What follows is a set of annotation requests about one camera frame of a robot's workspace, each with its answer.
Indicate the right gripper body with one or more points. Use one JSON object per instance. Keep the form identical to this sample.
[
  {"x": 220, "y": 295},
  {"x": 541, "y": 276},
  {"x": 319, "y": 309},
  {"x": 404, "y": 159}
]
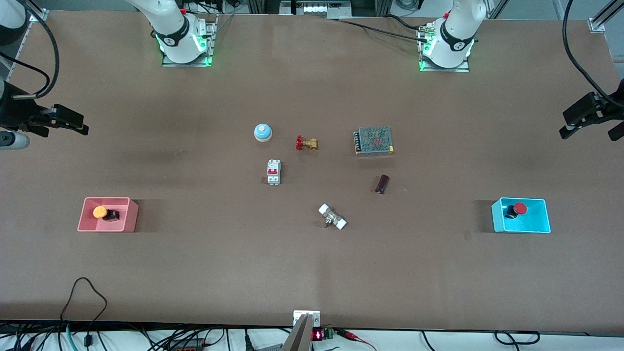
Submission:
[{"x": 13, "y": 113}]

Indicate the yellow push button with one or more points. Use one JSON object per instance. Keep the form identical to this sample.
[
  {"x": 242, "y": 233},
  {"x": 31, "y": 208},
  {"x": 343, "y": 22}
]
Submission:
[{"x": 100, "y": 212}]

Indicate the red push button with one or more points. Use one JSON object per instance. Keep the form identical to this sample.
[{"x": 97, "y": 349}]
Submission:
[{"x": 520, "y": 208}]

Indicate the pink plastic box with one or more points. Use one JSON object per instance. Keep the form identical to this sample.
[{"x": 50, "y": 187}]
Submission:
[{"x": 127, "y": 214}]

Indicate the cyan plastic box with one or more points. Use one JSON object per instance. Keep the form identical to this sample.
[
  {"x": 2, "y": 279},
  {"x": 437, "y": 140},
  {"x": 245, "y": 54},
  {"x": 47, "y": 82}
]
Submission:
[{"x": 538, "y": 222}]

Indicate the blue desk bell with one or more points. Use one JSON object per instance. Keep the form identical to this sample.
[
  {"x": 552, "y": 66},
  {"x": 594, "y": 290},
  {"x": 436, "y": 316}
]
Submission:
[{"x": 263, "y": 132}]

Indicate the white red circuit breaker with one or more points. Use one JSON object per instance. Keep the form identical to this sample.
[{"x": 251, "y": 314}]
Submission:
[{"x": 273, "y": 171}]

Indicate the dark red capacitor cylinder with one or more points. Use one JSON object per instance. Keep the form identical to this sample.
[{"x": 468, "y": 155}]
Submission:
[{"x": 382, "y": 184}]

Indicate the metal mesh power supply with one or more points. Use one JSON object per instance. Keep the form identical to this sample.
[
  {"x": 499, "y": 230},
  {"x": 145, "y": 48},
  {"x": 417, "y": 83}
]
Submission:
[{"x": 374, "y": 141}]

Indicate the black power strip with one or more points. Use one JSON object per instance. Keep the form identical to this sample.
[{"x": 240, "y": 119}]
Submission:
[{"x": 187, "y": 345}]

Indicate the metal fitting white ends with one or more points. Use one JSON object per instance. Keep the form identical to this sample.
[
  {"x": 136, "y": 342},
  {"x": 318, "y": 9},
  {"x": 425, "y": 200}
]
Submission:
[{"x": 332, "y": 217}]

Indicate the white lit control box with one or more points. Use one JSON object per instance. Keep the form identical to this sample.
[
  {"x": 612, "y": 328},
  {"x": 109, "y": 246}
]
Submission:
[{"x": 317, "y": 9}]

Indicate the red LED display module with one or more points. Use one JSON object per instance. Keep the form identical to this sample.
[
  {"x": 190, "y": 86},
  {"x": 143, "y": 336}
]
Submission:
[{"x": 318, "y": 335}]

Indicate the aluminium frame profile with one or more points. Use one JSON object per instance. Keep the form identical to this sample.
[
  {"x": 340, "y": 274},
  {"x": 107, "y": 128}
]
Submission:
[
  {"x": 39, "y": 15},
  {"x": 597, "y": 24}
]

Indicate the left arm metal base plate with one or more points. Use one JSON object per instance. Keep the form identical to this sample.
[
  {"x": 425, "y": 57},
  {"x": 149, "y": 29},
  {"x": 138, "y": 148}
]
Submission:
[{"x": 446, "y": 69}]

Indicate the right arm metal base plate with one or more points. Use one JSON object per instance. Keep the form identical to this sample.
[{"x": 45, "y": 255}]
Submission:
[{"x": 210, "y": 39}]

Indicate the silver camera mount bracket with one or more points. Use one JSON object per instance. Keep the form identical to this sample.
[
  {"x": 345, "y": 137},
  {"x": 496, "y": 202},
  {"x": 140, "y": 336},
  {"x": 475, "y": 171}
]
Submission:
[{"x": 314, "y": 317}]

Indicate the grey camera support pole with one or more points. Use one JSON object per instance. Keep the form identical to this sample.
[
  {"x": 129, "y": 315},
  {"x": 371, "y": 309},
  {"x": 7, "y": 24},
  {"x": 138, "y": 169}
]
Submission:
[{"x": 297, "y": 341}]

